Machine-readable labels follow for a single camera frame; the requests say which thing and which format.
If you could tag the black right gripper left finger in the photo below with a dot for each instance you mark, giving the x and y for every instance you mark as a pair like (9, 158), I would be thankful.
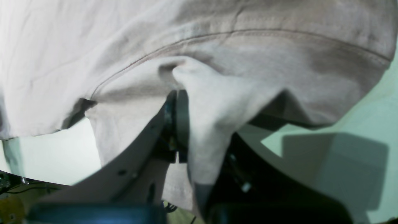
(128, 190)

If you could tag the mauve T-shirt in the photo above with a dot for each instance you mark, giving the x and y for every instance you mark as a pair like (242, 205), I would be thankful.
(306, 61)

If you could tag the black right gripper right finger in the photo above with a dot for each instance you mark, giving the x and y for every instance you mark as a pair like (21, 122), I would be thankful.
(248, 190)

